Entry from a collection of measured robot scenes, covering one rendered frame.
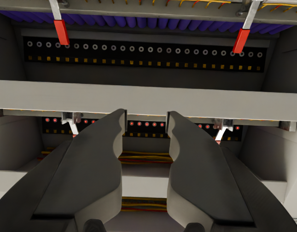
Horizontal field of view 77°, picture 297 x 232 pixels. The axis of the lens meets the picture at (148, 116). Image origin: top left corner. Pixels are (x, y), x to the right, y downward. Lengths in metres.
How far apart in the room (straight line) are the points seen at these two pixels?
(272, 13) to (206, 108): 0.18
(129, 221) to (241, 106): 0.46
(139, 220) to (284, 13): 0.59
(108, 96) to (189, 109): 0.13
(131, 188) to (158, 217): 0.26
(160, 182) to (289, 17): 0.36
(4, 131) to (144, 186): 0.33
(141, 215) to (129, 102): 0.43
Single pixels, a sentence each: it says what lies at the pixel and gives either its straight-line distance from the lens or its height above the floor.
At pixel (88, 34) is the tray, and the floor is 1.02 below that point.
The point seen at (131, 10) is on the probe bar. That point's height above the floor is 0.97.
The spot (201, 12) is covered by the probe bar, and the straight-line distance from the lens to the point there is 0.34.
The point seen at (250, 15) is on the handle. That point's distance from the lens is 0.32.
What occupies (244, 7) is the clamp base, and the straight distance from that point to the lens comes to 0.32.
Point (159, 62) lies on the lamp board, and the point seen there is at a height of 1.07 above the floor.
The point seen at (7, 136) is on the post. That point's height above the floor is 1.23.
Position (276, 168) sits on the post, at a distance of 0.52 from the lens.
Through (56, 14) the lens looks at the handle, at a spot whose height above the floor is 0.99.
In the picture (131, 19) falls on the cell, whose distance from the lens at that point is 0.38.
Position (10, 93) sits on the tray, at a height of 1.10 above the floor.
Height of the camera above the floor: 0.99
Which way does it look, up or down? 27 degrees up
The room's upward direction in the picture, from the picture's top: 177 degrees counter-clockwise
